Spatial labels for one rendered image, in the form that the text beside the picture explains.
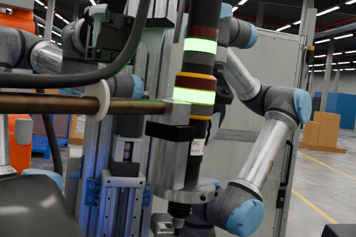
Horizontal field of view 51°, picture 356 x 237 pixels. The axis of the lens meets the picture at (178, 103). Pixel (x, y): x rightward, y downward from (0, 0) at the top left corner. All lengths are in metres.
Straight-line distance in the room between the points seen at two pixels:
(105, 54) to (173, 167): 0.30
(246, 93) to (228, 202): 0.39
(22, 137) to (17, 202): 3.83
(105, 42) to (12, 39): 0.53
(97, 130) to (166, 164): 0.91
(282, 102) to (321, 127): 11.58
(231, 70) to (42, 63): 0.57
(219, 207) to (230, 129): 1.35
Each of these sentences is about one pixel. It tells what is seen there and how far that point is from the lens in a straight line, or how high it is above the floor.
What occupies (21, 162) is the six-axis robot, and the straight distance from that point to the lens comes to 4.33.
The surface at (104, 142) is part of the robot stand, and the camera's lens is 1.28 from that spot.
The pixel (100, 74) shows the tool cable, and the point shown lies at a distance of 0.28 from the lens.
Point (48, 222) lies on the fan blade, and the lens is 0.43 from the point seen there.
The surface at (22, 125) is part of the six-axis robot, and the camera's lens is 4.23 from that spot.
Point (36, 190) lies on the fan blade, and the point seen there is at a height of 1.43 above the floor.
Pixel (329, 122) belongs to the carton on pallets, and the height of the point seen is 0.94.
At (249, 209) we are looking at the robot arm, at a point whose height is 1.24.
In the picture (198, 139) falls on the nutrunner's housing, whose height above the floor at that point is 1.51.
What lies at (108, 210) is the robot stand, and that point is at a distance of 1.25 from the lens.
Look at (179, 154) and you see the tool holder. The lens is 0.36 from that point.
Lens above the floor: 1.57
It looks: 3 degrees down
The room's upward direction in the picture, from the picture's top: 7 degrees clockwise
